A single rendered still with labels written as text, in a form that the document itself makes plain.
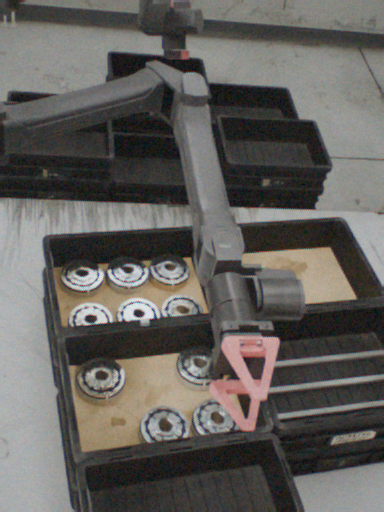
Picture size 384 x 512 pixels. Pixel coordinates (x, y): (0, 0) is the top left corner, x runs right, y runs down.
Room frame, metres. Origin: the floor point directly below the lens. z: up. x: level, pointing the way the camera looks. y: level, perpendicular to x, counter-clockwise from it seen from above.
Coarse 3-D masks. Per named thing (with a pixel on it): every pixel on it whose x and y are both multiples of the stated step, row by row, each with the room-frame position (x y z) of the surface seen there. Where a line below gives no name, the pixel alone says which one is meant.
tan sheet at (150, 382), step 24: (120, 360) 0.99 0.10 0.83; (144, 360) 1.01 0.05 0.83; (168, 360) 1.02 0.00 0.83; (72, 384) 0.91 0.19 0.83; (144, 384) 0.94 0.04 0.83; (168, 384) 0.96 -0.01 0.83; (96, 408) 0.86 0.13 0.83; (120, 408) 0.87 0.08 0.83; (144, 408) 0.88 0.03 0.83; (192, 408) 0.91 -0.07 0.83; (240, 408) 0.93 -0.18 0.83; (96, 432) 0.80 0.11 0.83; (120, 432) 0.82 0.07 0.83
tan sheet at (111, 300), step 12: (192, 264) 1.34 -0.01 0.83; (60, 276) 1.20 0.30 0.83; (192, 276) 1.30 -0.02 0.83; (60, 288) 1.17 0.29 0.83; (108, 288) 1.20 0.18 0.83; (156, 288) 1.23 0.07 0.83; (192, 288) 1.26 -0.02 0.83; (60, 300) 1.13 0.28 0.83; (72, 300) 1.14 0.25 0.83; (84, 300) 1.14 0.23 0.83; (96, 300) 1.15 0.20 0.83; (108, 300) 1.16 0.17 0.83; (120, 300) 1.17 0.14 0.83; (156, 300) 1.19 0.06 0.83; (204, 300) 1.23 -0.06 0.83; (204, 312) 1.19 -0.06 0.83
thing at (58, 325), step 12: (144, 228) 1.33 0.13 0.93; (156, 228) 1.34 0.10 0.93; (168, 228) 1.35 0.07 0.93; (180, 228) 1.36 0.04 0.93; (48, 240) 1.22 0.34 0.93; (48, 252) 1.18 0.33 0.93; (48, 264) 1.14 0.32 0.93; (48, 276) 1.11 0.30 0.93; (60, 312) 1.01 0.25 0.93; (60, 324) 0.98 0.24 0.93; (84, 324) 0.99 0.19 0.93; (96, 324) 1.00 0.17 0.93; (108, 324) 1.01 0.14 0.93; (120, 324) 1.01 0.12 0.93; (132, 324) 1.02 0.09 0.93
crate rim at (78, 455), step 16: (192, 320) 1.07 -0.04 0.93; (208, 320) 1.08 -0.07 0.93; (64, 336) 0.95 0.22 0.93; (80, 336) 0.96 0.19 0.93; (64, 352) 0.91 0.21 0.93; (64, 368) 0.88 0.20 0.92; (64, 384) 0.84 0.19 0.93; (224, 432) 0.80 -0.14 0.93; (240, 432) 0.81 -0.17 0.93; (256, 432) 0.82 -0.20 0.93; (80, 448) 0.70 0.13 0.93; (112, 448) 0.72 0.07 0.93; (128, 448) 0.73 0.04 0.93; (144, 448) 0.73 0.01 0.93; (160, 448) 0.74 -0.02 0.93
